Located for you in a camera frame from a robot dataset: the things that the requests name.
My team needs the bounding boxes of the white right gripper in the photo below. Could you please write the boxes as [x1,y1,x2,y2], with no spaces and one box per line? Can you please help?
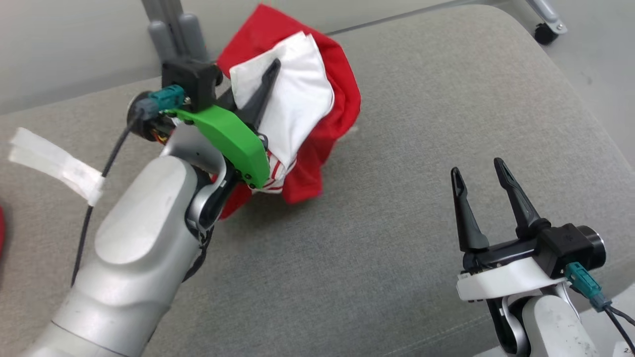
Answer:
[450,158,569,302]

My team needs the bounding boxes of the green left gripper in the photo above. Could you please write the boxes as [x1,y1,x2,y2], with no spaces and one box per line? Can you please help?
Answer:
[171,59,282,189]

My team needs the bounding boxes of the red white-sleeved T-shirt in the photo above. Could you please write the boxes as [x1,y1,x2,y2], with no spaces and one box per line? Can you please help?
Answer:
[211,4,362,220]

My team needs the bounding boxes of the grey fabric sofa cushion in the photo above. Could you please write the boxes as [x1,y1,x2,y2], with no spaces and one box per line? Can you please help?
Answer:
[0,4,635,357]

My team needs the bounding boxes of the black caster wheel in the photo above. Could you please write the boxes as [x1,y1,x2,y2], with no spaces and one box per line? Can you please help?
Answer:
[534,22,559,45]

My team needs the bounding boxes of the grey partition post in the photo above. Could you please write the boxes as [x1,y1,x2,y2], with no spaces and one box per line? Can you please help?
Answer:
[141,0,209,65]

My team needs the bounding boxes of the teal left camera connector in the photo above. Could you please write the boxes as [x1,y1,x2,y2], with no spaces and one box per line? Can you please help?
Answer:
[134,85,187,119]

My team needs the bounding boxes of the teal camera connector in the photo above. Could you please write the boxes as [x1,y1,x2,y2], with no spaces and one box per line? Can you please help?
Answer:
[566,263,612,312]
[134,85,187,119]

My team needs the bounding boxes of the teal right camera connector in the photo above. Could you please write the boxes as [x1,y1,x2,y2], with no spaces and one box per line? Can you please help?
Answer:
[566,263,612,312]

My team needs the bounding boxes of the black left camera cable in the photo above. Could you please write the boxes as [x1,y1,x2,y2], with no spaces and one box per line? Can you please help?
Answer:
[71,107,149,287]

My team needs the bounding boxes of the black camera cable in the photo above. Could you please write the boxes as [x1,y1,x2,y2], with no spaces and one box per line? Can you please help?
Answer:
[71,107,149,287]
[603,305,635,354]

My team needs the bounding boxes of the black right camera cable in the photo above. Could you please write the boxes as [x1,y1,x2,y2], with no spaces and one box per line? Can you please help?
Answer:
[603,305,635,354]

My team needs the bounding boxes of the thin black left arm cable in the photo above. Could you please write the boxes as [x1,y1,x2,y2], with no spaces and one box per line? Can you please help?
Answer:
[181,226,215,283]

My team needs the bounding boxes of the grey metal frame leg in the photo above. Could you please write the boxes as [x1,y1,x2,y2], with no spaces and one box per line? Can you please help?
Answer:
[526,0,568,34]

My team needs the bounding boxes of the white tape cable label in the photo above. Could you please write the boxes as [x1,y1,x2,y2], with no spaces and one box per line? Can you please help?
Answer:
[9,127,106,206]

